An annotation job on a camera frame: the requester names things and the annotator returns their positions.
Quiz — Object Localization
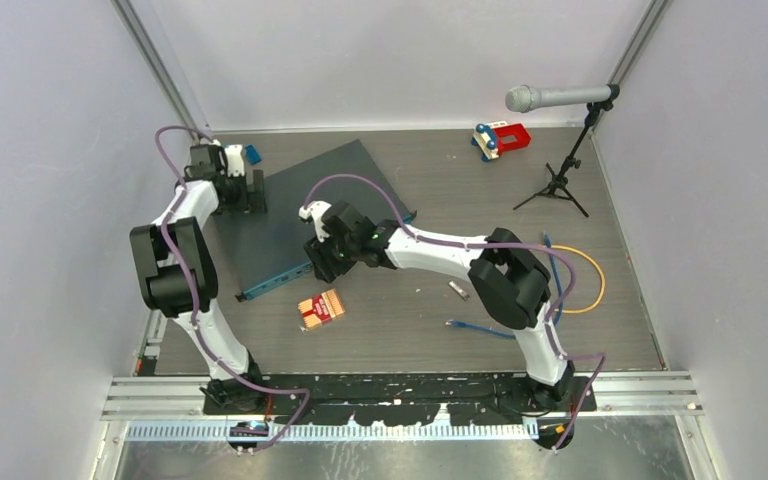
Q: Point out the dark network switch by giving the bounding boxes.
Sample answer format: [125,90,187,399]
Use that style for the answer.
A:
[211,139,418,303]

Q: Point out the silver SFP transceiver module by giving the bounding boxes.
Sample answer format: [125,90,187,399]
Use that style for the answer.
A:
[448,281,470,301]

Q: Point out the blue ethernet cable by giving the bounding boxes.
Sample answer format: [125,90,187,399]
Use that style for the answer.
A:
[445,233,565,341]

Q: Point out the yellow ethernet cable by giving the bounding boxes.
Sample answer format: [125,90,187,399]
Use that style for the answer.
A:
[549,244,607,315]

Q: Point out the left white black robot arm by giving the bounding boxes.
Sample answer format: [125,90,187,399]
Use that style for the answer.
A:
[129,140,267,414]

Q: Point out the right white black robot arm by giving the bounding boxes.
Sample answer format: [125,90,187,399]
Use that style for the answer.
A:
[298,201,575,411]

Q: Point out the blue plastic block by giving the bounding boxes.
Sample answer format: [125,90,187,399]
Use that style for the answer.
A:
[244,144,262,165]

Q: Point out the red and gold card box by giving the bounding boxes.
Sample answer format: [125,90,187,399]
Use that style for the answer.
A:
[297,289,346,331]

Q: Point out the red white blue toy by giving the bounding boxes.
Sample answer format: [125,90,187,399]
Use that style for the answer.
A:
[470,121,532,162]

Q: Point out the black microphone tripod stand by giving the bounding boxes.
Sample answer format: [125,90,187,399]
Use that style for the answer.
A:
[513,83,621,218]

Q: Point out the grey microphone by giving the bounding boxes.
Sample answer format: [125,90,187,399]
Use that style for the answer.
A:
[505,84,620,113]

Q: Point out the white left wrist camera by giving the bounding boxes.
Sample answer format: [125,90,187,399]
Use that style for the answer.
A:
[223,144,245,178]

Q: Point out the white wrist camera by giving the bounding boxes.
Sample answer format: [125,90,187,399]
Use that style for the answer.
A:
[298,201,331,243]
[223,144,245,178]

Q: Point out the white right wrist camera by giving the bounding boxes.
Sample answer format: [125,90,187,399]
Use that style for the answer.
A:
[298,201,331,243]

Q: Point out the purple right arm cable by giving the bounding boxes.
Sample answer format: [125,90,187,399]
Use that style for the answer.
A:
[301,174,608,452]

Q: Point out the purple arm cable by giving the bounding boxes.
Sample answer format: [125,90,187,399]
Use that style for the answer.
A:
[153,125,312,452]
[301,174,608,452]

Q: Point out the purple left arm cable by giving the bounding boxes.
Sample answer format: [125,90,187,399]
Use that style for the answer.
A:
[153,125,312,452]

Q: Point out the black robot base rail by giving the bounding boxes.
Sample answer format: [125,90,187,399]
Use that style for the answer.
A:
[200,372,597,427]

